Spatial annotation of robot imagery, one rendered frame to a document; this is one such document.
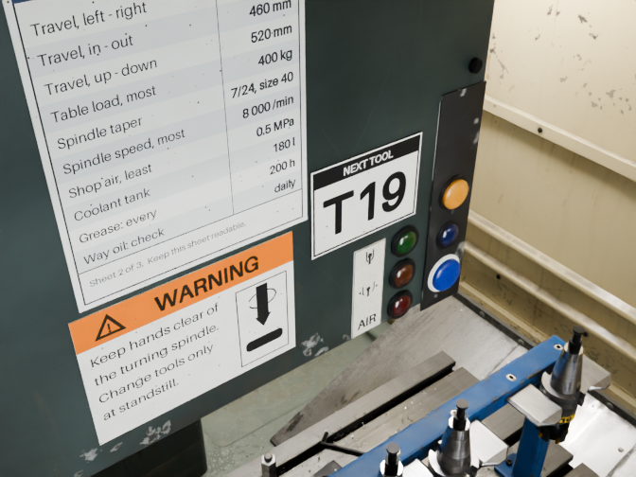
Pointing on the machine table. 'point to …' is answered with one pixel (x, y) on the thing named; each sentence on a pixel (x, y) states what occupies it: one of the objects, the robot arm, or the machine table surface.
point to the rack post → (530, 462)
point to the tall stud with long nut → (269, 465)
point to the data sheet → (164, 130)
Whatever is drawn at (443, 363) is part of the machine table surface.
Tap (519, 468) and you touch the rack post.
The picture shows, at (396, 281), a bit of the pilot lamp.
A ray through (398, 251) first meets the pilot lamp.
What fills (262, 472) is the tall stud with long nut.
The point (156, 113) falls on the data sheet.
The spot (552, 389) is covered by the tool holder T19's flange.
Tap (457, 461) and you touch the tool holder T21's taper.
